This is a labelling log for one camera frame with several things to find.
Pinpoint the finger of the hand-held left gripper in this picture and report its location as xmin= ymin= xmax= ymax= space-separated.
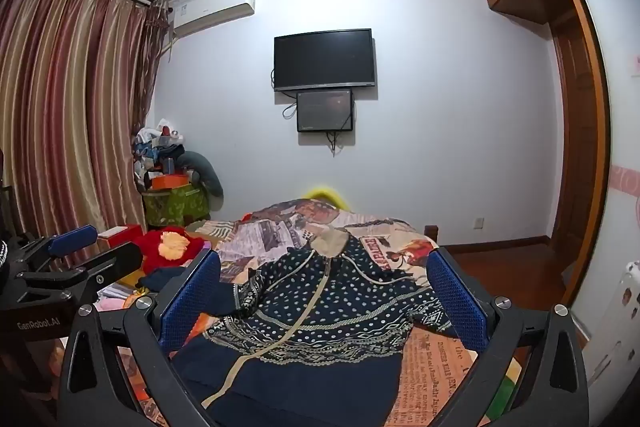
xmin=17 ymin=241 xmax=145 ymax=304
xmin=10 ymin=224 xmax=99 ymax=279

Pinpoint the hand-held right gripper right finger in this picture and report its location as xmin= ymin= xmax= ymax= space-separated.
xmin=426 ymin=247 xmax=591 ymax=427

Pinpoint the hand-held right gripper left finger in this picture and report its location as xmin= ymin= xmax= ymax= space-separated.
xmin=59 ymin=248 xmax=236 ymax=427

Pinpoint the navy patterned zip sweater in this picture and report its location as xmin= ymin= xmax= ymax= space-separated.
xmin=172 ymin=229 xmax=463 ymax=427

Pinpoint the red flat box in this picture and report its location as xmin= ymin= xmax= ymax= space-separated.
xmin=97 ymin=224 xmax=147 ymax=258

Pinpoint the red plush toy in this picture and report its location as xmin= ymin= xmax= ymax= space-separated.
xmin=140 ymin=226 xmax=207 ymax=276

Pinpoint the dark navy cloth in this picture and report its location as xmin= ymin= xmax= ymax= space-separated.
xmin=137 ymin=268 xmax=190 ymax=293

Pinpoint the green patterned bag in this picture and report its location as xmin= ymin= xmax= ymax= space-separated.
xmin=142 ymin=186 xmax=210 ymax=229

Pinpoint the orange box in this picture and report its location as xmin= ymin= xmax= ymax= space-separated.
xmin=151 ymin=174 xmax=191 ymax=190

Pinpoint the printed blanket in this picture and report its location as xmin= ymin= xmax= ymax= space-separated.
xmin=97 ymin=197 xmax=508 ymax=427

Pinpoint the pile of clutter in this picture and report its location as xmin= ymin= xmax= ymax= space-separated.
xmin=132 ymin=119 xmax=187 ymax=180

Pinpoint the grey long pillow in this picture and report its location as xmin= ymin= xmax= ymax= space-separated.
xmin=175 ymin=150 xmax=225 ymax=198

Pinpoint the striped satin curtain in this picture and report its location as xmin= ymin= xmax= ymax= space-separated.
xmin=0 ymin=0 xmax=169 ymax=248

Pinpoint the yellow round object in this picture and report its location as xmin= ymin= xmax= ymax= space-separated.
xmin=306 ymin=188 xmax=347 ymax=210

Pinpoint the white air conditioner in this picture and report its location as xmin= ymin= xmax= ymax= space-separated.
xmin=170 ymin=0 xmax=257 ymax=39

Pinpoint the pink wall sticker band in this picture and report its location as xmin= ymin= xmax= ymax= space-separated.
xmin=610 ymin=164 xmax=640 ymax=198

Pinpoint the small black wall monitor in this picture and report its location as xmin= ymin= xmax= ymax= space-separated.
xmin=296 ymin=89 xmax=355 ymax=133

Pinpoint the black wall television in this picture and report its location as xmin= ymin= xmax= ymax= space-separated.
xmin=273 ymin=28 xmax=377 ymax=93

